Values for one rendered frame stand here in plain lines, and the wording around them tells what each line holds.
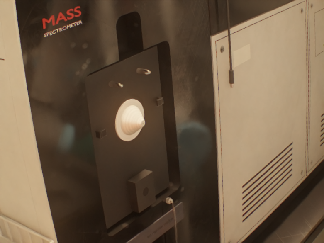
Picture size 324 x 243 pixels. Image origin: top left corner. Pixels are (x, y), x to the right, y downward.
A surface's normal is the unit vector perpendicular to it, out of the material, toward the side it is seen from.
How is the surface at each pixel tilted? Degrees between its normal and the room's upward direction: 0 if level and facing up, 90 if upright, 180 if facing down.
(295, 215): 0
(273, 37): 90
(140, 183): 90
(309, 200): 0
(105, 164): 90
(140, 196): 90
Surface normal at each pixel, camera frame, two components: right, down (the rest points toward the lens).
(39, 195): -0.61, 0.37
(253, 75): 0.79, 0.18
